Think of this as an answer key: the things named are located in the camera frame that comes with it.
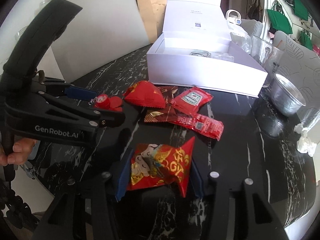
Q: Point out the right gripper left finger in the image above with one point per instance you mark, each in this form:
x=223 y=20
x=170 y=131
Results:
x=91 y=199

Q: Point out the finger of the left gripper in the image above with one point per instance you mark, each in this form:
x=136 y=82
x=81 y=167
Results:
x=80 y=93
x=81 y=116

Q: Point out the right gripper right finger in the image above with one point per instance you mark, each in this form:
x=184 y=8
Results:
x=237 y=207

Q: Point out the red plastic flower fan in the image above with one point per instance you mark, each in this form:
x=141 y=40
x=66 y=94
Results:
x=113 y=103

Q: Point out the red gold snack packet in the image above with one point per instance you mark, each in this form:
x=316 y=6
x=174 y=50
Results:
x=155 y=165

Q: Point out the person's left hand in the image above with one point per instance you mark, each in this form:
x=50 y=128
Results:
x=20 y=152

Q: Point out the red gold triangular packet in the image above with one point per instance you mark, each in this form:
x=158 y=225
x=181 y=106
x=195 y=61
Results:
x=146 y=94

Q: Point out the white foam board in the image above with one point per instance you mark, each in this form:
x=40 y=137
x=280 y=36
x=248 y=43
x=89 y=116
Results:
x=103 y=31

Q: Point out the crumpled white tissue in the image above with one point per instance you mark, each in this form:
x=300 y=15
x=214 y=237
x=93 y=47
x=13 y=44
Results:
x=304 y=144

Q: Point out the red ketchup sachet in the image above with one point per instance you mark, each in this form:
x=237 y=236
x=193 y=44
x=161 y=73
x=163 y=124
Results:
x=190 y=101

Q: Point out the long red snack packet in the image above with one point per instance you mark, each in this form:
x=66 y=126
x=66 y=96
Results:
x=201 y=124

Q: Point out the white open gift box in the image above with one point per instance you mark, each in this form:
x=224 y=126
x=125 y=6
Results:
x=196 y=49

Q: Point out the metal bowl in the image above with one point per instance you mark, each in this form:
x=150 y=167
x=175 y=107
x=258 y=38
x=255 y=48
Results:
x=285 y=96

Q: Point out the clear plastic bag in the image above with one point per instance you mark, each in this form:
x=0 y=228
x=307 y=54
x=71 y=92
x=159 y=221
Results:
x=240 y=37

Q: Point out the grey leaf pattern chair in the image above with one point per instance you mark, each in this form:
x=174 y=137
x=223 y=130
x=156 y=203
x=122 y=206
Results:
x=300 y=65

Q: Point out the white small appliance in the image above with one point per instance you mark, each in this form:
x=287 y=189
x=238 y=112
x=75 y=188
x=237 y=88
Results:
x=233 y=16

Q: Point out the green tote bag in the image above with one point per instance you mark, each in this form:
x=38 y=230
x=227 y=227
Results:
x=278 y=19
x=298 y=8

